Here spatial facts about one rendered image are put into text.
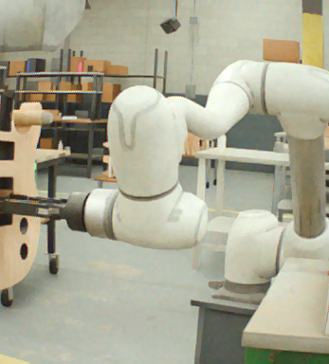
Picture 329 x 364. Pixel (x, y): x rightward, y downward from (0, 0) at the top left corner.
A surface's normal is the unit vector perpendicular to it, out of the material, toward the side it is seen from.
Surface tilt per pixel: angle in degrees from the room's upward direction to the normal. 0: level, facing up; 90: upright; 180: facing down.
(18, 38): 90
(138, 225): 112
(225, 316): 90
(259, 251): 87
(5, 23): 90
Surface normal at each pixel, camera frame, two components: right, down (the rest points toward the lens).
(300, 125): -0.29, 0.75
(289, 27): -0.31, 0.11
